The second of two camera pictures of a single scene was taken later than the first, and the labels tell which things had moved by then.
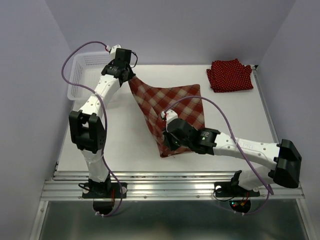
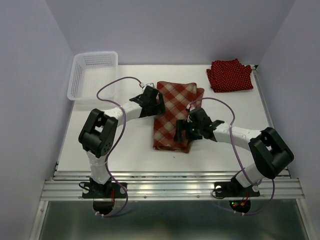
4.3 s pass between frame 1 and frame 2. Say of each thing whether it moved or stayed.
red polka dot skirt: stayed
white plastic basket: stayed
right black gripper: moved
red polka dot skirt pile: stayed
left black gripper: moved
